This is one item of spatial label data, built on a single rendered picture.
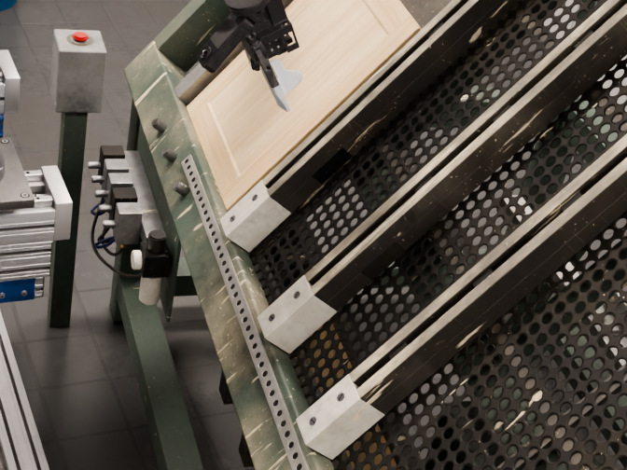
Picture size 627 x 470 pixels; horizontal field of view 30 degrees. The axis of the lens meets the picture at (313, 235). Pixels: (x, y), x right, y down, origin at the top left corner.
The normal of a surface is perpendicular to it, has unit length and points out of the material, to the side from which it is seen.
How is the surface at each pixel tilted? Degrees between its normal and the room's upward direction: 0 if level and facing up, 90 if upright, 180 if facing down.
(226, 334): 53
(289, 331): 90
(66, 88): 90
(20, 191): 0
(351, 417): 90
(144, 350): 0
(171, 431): 0
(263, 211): 90
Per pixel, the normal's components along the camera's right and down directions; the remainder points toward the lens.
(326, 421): -0.64, -0.47
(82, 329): 0.18, -0.81
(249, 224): 0.29, 0.59
